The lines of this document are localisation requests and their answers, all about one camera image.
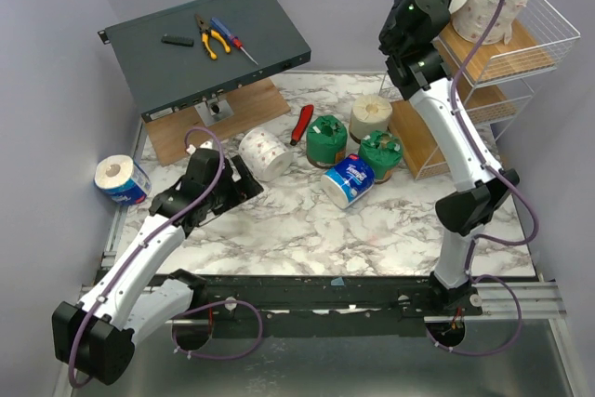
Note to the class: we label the top wooden shelf board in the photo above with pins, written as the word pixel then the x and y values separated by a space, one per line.
pixel 522 54

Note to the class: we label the green wrapped roll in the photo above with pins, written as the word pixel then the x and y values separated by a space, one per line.
pixel 382 152
pixel 326 141

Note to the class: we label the blue Tempo tissue roll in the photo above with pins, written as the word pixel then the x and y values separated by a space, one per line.
pixel 348 181

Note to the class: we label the cream wrapped roll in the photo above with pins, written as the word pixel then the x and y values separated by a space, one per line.
pixel 369 113

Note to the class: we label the white wire shelf rack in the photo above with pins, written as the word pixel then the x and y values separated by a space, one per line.
pixel 549 27

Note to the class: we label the bottom wooden shelf board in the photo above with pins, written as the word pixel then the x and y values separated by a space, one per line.
pixel 420 150

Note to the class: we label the floral roll back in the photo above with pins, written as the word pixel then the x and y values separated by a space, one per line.
pixel 265 155

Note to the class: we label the green wrapped roll left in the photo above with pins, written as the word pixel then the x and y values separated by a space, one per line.
pixel 326 141

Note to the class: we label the wooden board under chassis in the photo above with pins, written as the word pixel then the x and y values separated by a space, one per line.
pixel 240 110

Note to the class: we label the blue wrapped roll far left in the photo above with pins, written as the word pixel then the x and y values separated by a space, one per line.
pixel 122 179

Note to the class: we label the red utility knife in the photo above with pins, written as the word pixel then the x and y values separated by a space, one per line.
pixel 303 121

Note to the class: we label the yellow handled pliers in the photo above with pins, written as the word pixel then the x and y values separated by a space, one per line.
pixel 207 34

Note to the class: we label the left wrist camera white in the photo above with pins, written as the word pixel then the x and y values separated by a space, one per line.
pixel 207 145

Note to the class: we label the black bit holder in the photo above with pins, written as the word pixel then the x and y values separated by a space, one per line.
pixel 175 40

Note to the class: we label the wooden shelf board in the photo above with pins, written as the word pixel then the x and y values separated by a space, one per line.
pixel 522 54
pixel 485 105
pixel 420 150

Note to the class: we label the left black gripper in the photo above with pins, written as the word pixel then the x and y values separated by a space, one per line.
pixel 242 190

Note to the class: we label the floral roll front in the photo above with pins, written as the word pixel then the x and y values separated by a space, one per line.
pixel 472 19

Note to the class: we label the dark grey rack chassis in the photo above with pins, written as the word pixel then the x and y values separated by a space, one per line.
pixel 181 56

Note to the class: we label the middle wooden shelf board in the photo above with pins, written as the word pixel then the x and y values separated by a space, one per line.
pixel 485 105

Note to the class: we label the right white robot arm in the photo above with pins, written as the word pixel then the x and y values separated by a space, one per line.
pixel 419 72

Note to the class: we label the green wrapped roll right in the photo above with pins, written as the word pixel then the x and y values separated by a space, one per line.
pixel 382 152

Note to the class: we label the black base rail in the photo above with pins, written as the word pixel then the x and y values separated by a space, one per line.
pixel 241 306

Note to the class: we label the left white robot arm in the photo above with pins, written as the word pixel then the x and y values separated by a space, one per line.
pixel 98 335

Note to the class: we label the blue red screwdriver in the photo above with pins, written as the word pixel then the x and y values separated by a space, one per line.
pixel 231 38

